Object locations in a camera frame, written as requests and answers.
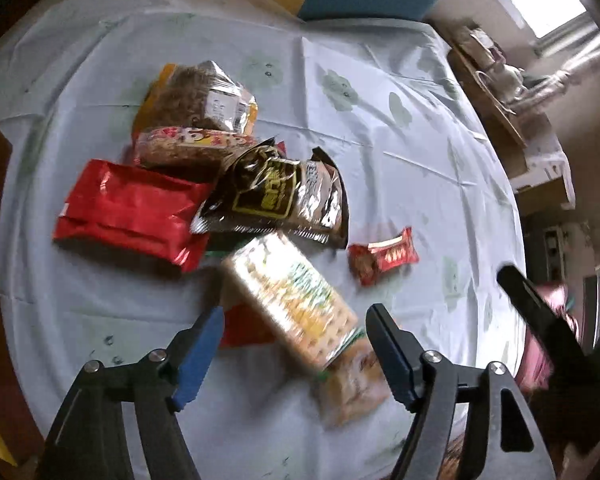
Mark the pink snack packet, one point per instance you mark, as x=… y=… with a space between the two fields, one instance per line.
x=535 y=365

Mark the floral curtain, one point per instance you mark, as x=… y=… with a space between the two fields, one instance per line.
x=575 y=67

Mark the cracker pack with green label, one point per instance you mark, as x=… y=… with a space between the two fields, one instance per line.
x=290 y=300

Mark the red foil snack bag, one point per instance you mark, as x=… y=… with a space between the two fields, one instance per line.
x=130 y=210

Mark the patterned tissue box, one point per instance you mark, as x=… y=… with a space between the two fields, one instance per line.
x=482 y=42

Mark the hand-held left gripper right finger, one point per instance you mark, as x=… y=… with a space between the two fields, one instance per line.
x=390 y=355

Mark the white tablecloth with green clouds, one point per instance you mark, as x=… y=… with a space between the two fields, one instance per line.
x=380 y=135

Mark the dark brown snack bag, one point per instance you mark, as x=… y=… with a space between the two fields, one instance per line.
x=280 y=195

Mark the white dotted chair cover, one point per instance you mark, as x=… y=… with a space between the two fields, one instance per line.
x=545 y=160

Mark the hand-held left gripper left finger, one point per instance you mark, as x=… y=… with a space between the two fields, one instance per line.
x=200 y=355

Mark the orange pastry packet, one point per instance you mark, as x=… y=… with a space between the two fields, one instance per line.
x=352 y=390

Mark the white teapot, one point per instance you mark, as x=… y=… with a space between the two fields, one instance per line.
x=505 y=77

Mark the red and white snack packet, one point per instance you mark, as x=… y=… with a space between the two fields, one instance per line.
x=180 y=147

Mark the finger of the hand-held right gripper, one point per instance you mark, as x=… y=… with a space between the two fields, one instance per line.
x=535 y=310

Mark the small red candy packet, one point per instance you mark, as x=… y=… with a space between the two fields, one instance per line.
x=380 y=257

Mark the clear brown grain snack bag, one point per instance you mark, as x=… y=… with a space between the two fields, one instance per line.
x=195 y=97

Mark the flat red packet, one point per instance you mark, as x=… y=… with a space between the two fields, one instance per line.
x=245 y=330

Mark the wooden side table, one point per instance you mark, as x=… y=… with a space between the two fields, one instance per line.
x=500 y=115

